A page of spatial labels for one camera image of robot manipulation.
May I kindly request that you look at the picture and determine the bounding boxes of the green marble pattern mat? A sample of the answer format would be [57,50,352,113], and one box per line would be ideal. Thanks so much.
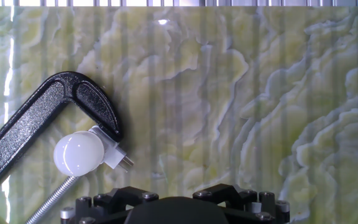
[0,6,358,224]

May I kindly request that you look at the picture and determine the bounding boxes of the white round light bulb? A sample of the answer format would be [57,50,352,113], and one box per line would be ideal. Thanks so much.
[53,130,106,177]

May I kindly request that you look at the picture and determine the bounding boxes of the black C-clamp with steel screw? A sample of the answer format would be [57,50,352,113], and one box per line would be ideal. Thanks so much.
[0,71,124,224]

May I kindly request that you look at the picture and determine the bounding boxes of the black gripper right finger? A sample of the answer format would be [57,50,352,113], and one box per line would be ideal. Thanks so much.
[193,183,291,224]

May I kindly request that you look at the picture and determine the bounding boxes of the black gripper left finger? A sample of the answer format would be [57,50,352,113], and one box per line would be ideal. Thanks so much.
[60,185,160,224]

